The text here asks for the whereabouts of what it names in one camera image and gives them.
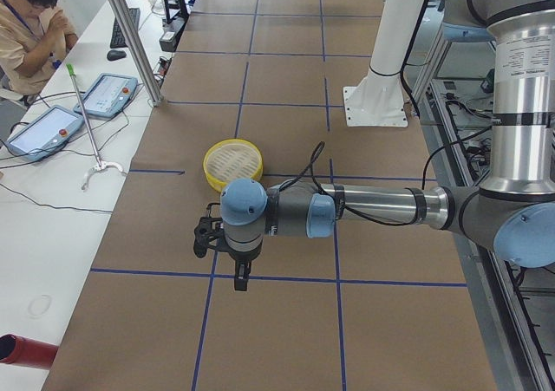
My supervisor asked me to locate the red cylinder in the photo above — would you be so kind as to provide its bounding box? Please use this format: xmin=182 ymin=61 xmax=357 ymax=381
xmin=1 ymin=334 xmax=58 ymax=369

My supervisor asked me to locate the aluminium frame post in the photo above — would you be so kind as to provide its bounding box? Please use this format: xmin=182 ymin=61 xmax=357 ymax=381
xmin=108 ymin=0 xmax=163 ymax=107

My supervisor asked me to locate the far blue teach pendant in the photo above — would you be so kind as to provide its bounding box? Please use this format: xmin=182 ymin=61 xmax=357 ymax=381
xmin=82 ymin=73 xmax=138 ymax=120

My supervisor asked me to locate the seated person beige shirt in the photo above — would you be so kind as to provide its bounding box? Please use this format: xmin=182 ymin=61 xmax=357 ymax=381
xmin=1 ymin=0 xmax=78 ymax=96

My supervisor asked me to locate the metal reacher grabber stick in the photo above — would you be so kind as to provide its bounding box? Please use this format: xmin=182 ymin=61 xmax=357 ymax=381
xmin=66 ymin=63 xmax=127 ymax=191

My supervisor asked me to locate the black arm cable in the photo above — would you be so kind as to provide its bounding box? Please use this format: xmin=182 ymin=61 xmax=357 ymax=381
xmin=277 ymin=140 xmax=417 ymax=227

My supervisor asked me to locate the black computer mouse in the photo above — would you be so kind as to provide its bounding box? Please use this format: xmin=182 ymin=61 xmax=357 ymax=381
xmin=106 ymin=49 xmax=127 ymax=62

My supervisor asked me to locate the near blue teach pendant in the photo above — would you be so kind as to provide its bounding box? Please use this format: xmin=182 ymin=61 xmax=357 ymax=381
xmin=6 ymin=105 xmax=84 ymax=161

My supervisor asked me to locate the white pedestal column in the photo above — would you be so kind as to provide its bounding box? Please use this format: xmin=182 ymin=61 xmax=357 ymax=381
xmin=343 ymin=0 xmax=428 ymax=127

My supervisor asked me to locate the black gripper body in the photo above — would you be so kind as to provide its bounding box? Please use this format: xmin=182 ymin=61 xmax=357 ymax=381
xmin=228 ymin=244 xmax=262 ymax=274

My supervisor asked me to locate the yellow round steamer basket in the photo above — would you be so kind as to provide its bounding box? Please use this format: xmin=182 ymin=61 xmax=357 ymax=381
xmin=203 ymin=139 xmax=263 ymax=192

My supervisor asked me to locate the black keyboard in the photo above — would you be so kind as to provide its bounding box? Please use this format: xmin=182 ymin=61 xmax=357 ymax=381
xmin=109 ymin=7 xmax=141 ymax=49

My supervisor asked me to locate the blue teach pendant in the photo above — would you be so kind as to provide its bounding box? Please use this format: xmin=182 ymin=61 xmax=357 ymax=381
xmin=82 ymin=73 xmax=138 ymax=120
xmin=6 ymin=105 xmax=84 ymax=161

